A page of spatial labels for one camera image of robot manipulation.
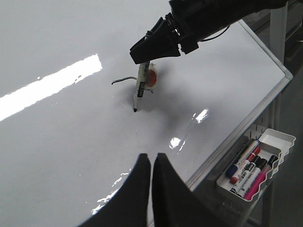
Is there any blue capped marker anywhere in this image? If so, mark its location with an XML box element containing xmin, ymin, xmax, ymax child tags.
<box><xmin>225</xmin><ymin>140</ymin><xmax>259</xmax><ymax>178</ymax></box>

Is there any red magnet taped to marker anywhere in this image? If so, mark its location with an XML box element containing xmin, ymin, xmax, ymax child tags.
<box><xmin>144</xmin><ymin>63</ymin><xmax>158</xmax><ymax>93</ymax></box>

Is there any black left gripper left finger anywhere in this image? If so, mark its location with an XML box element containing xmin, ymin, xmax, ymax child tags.
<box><xmin>81</xmin><ymin>153</ymin><xmax>151</xmax><ymax>227</ymax></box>

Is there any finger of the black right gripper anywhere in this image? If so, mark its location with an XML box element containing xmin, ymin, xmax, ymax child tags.
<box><xmin>130</xmin><ymin>17</ymin><xmax>180</xmax><ymax>64</ymax></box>

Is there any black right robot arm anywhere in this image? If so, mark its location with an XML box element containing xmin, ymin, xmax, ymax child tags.
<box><xmin>130</xmin><ymin>0</ymin><xmax>286</xmax><ymax>64</ymax></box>

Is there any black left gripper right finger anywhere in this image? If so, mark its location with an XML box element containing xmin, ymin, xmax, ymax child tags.
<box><xmin>151</xmin><ymin>153</ymin><xmax>227</xmax><ymax>227</ymax></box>

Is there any white whiteboard with aluminium frame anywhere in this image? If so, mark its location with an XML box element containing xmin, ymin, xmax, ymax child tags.
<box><xmin>0</xmin><ymin>0</ymin><xmax>292</xmax><ymax>227</ymax></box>

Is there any white black whiteboard marker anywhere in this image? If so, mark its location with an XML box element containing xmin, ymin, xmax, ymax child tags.
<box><xmin>133</xmin><ymin>61</ymin><xmax>150</xmax><ymax>112</ymax></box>

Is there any red capped marker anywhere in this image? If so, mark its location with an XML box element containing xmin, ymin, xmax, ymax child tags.
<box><xmin>230</xmin><ymin>146</ymin><xmax>260</xmax><ymax>184</ymax></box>

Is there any white plastic marker tray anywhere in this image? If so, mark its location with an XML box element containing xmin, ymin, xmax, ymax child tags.
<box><xmin>216</xmin><ymin>129</ymin><xmax>296</xmax><ymax>205</ymax></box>

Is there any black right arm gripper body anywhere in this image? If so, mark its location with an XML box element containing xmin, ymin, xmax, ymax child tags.
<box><xmin>166</xmin><ymin>0</ymin><xmax>239</xmax><ymax>54</ymax></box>

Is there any pink highlighter marker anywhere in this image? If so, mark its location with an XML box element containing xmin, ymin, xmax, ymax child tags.
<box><xmin>244</xmin><ymin>155</ymin><xmax>278</xmax><ymax>201</ymax></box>

